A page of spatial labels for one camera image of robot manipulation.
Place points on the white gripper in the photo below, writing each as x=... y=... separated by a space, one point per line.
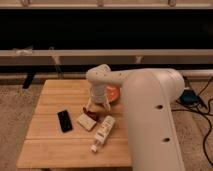
x=98 y=95

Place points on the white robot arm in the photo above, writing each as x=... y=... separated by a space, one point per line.
x=146 y=96

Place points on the white plastic bottle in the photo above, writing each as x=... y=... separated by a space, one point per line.
x=102 y=133

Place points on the orange plate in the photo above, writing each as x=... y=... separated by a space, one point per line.
x=113 y=93

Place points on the black phone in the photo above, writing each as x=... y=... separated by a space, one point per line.
x=65 y=121

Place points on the wooden table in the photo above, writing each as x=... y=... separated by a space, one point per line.
x=46 y=146

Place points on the blue power adapter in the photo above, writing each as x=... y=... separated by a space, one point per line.
x=188 y=97

